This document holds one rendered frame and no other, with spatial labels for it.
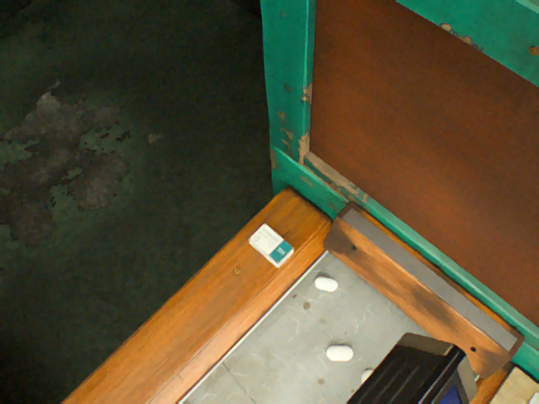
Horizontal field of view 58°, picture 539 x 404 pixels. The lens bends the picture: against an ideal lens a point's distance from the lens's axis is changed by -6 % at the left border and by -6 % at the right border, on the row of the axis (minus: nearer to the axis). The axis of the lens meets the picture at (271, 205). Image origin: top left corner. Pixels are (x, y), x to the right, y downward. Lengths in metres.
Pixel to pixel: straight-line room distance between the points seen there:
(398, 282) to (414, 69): 0.32
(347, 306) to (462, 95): 0.42
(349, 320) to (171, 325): 0.26
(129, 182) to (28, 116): 0.55
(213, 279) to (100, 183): 1.11
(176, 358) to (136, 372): 0.06
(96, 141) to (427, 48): 1.60
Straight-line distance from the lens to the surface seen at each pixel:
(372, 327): 0.79
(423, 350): 0.43
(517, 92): 0.45
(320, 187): 0.77
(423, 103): 0.52
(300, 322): 0.78
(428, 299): 0.70
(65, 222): 1.82
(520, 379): 0.80
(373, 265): 0.72
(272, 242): 0.78
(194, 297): 0.78
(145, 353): 0.78
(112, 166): 1.86
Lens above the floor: 1.50
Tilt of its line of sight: 63 degrees down
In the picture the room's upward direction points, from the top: 4 degrees counter-clockwise
